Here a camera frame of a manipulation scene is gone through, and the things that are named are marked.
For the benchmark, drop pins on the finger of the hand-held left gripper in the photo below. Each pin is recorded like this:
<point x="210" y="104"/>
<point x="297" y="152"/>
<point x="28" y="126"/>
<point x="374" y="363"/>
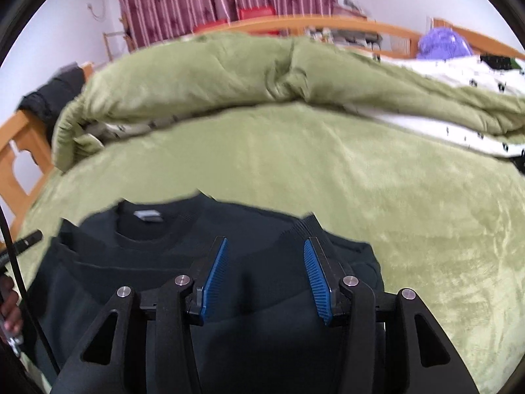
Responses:
<point x="26" y="241"/>

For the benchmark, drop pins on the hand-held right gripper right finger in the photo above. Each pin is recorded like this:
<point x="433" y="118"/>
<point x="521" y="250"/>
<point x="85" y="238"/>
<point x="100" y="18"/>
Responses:
<point x="318" y="283"/>

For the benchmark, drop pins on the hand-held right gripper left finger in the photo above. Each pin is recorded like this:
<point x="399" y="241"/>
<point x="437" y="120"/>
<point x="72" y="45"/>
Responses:
<point x="213" y="283"/>

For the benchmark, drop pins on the dark navy sweater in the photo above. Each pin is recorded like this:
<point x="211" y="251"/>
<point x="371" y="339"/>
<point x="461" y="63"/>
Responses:
<point x="254" y="230"/>

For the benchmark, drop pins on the person's left hand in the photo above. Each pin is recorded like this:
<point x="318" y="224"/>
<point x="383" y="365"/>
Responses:
<point x="10" y="308"/>

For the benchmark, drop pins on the green fleece bed blanket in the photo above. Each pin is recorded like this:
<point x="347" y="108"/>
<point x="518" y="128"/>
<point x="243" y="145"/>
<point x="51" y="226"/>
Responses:
<point x="410" y="213"/>

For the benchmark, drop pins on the black jacket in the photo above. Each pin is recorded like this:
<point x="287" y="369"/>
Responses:
<point x="53" y="94"/>

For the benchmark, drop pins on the green fleece duvet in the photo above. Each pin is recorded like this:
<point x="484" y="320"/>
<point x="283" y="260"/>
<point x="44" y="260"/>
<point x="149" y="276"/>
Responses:
<point x="229" y="78"/>

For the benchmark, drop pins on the wooden stand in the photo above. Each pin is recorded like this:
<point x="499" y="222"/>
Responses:
<point x="119" y="39"/>

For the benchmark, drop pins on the white floral quilt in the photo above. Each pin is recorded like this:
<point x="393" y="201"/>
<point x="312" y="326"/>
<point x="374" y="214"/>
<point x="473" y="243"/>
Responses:
<point x="451" y="74"/>

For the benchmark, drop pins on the purple plush toy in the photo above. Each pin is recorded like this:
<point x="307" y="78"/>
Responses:
<point x="445" y="43"/>

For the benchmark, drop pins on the red box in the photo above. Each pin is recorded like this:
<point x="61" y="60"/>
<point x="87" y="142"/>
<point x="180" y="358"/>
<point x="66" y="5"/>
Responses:
<point x="257" y="13"/>

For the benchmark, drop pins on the maroon floral striped curtain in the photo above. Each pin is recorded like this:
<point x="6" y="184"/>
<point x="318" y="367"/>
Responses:
<point x="225" y="0"/>

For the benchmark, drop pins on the wooden bed frame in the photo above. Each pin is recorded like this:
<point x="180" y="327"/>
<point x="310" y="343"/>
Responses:
<point x="18" y="164"/>

